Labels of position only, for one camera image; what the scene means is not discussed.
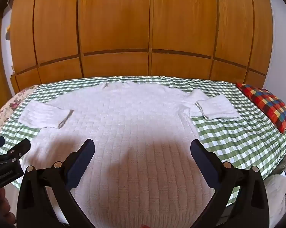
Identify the white towel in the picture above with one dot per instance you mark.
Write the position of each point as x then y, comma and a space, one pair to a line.
133, 123

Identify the green checkered blanket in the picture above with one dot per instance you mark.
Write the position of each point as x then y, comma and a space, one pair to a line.
228, 135

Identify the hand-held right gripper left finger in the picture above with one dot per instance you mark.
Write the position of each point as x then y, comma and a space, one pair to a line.
82, 163

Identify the person's left hand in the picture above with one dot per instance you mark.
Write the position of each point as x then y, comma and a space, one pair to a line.
3, 204

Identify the beige fluffy blanket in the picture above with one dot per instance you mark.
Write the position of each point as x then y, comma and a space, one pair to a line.
278, 190

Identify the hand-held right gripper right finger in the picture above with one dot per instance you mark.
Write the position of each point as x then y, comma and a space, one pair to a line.
203, 163

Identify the floral bedspread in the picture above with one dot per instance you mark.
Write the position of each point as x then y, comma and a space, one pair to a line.
10, 106

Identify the colourful plaid pillow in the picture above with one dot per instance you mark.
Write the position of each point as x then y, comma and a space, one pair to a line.
266, 104

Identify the wooden wardrobe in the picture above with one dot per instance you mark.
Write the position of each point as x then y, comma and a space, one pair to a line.
133, 28

